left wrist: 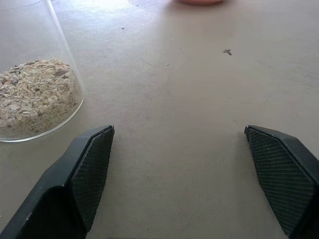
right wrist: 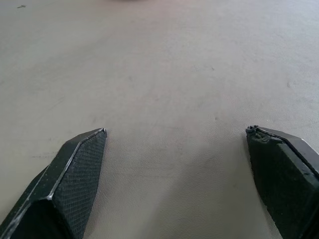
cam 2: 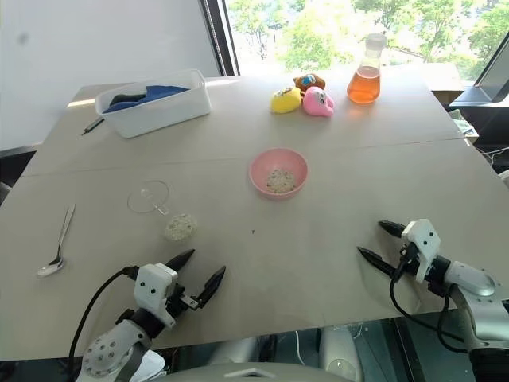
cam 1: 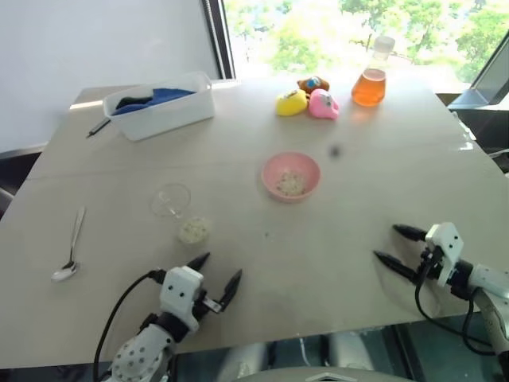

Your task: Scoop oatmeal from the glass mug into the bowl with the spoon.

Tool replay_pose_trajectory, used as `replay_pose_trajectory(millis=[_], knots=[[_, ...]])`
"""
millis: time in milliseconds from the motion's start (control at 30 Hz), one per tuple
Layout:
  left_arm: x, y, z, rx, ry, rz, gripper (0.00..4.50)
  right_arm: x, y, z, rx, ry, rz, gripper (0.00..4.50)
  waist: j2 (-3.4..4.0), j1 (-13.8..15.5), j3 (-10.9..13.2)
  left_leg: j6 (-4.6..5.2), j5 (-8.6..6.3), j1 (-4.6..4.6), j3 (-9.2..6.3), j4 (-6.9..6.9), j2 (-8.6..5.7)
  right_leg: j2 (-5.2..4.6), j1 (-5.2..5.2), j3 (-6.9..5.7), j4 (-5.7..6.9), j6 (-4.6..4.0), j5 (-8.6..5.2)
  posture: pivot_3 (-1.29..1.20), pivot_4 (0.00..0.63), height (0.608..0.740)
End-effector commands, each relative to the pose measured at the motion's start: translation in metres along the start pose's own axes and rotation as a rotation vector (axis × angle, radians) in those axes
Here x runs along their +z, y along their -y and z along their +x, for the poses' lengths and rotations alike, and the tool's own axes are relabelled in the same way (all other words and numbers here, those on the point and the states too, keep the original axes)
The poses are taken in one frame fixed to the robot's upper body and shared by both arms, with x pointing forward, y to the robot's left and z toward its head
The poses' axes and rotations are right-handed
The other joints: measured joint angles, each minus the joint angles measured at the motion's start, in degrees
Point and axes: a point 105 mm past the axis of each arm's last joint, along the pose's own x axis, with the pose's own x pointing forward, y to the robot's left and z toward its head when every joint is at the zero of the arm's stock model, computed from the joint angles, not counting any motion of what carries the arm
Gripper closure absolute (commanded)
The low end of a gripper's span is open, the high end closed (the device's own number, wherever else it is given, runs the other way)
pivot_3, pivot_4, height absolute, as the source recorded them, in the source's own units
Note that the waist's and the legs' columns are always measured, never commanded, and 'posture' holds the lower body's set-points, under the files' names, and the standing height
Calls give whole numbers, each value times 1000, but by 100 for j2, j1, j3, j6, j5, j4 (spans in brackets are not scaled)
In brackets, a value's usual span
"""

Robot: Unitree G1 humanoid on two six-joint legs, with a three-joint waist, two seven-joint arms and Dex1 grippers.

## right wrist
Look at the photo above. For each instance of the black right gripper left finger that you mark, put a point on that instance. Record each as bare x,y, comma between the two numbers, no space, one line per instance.
62,179

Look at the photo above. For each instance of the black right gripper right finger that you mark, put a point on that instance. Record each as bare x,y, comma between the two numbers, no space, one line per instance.
286,179

